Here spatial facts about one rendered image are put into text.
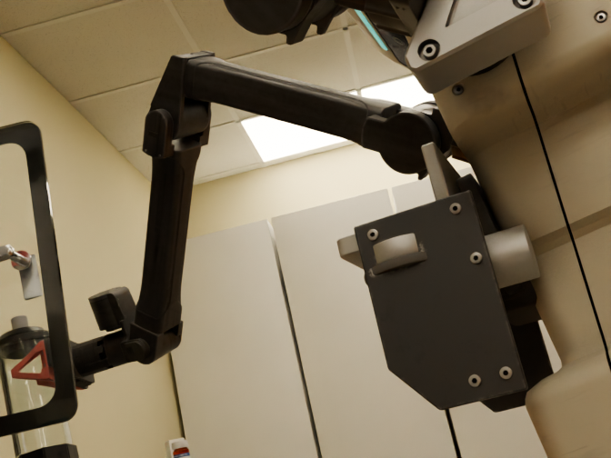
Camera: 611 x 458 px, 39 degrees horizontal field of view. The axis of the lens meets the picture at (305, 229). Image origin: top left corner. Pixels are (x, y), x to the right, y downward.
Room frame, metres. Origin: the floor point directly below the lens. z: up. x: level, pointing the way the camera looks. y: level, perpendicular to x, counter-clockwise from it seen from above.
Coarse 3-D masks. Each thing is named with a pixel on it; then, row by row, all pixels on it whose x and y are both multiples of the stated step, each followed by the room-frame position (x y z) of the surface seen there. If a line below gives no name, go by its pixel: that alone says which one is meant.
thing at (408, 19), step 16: (336, 0) 0.58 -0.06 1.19; (352, 0) 0.58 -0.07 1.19; (368, 0) 0.56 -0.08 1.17; (384, 0) 0.55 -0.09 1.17; (400, 0) 0.52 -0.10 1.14; (416, 0) 0.53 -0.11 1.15; (384, 16) 0.57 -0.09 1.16; (400, 16) 0.55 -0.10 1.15; (416, 16) 0.54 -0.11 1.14; (400, 32) 0.59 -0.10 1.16
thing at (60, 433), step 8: (56, 424) 1.42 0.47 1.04; (64, 424) 1.44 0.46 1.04; (24, 432) 1.40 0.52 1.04; (32, 432) 1.40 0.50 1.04; (40, 432) 1.40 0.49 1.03; (48, 432) 1.41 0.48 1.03; (56, 432) 1.42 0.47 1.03; (64, 432) 1.43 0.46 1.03; (16, 440) 1.41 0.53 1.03; (24, 440) 1.40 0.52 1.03; (32, 440) 1.40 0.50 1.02; (40, 440) 1.40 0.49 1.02; (48, 440) 1.41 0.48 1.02; (56, 440) 1.42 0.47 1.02; (64, 440) 1.43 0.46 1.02; (72, 440) 1.46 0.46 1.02; (24, 448) 1.40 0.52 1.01; (32, 448) 1.40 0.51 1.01; (16, 456) 1.42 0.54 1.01
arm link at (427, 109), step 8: (424, 104) 1.01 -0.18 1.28; (432, 104) 1.01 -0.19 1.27; (424, 112) 0.97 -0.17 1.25; (432, 112) 0.96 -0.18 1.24; (432, 120) 0.97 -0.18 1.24; (440, 120) 0.96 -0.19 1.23; (440, 128) 0.97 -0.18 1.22; (440, 136) 0.97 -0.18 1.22; (448, 136) 0.97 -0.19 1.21; (448, 144) 0.98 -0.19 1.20; (448, 152) 1.02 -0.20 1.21; (424, 176) 1.01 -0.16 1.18
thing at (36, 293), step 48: (0, 144) 1.04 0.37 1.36; (0, 192) 1.04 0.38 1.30; (48, 192) 1.04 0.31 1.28; (0, 240) 1.04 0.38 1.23; (48, 240) 1.03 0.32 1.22; (0, 288) 1.04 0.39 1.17; (48, 288) 1.03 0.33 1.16; (0, 336) 1.04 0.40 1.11; (48, 336) 1.03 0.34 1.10; (0, 384) 1.04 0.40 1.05; (48, 384) 1.03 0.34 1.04; (0, 432) 1.04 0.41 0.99
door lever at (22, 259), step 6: (0, 246) 0.98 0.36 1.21; (6, 246) 0.99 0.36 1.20; (0, 252) 0.98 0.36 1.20; (6, 252) 0.98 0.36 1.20; (12, 252) 0.99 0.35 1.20; (18, 252) 1.03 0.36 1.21; (24, 252) 1.03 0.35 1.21; (0, 258) 0.99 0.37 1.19; (6, 258) 0.99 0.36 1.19; (12, 258) 1.00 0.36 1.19; (18, 258) 1.02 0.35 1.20; (24, 258) 1.03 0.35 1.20; (30, 258) 1.03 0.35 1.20; (12, 264) 1.03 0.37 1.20; (18, 264) 1.03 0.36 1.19; (24, 264) 1.03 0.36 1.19; (18, 270) 1.03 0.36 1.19
